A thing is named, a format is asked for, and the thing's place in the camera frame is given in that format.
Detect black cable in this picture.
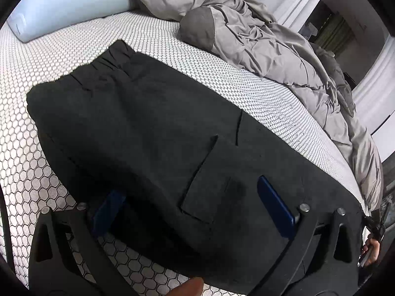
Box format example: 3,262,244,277
0,179,15,272

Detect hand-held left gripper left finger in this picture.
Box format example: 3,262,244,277
29,189,131,296

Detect white curtain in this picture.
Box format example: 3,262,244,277
352,33,395,136

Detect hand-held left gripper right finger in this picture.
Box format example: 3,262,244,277
249,175,362,296

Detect light blue pillow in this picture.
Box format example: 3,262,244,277
6,0,138,44

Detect grey duvet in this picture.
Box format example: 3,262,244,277
111,0,385,213

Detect person's left hand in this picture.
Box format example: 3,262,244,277
178,277,205,296

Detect bed with honeycomb sheet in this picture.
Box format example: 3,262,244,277
0,9,368,296

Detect green curtain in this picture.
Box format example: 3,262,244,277
315,13,347,54

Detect black pants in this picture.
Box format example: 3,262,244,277
26,40,367,295

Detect person's right hand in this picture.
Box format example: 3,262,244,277
359,237,382,267

